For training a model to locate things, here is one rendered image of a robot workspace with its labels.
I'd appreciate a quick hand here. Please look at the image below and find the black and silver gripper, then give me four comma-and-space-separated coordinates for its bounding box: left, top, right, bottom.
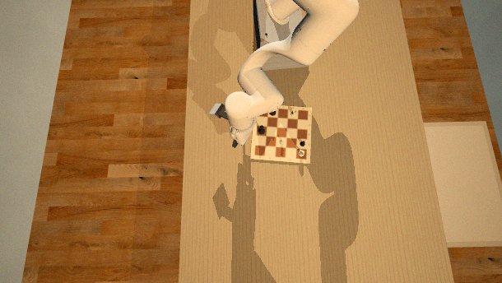
230, 117, 257, 148

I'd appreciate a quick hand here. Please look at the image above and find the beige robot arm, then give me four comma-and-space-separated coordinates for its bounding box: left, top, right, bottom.
209, 0, 359, 135

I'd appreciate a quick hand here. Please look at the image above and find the brown and cream chessboard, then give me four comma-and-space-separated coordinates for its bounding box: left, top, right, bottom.
250, 105, 312, 164

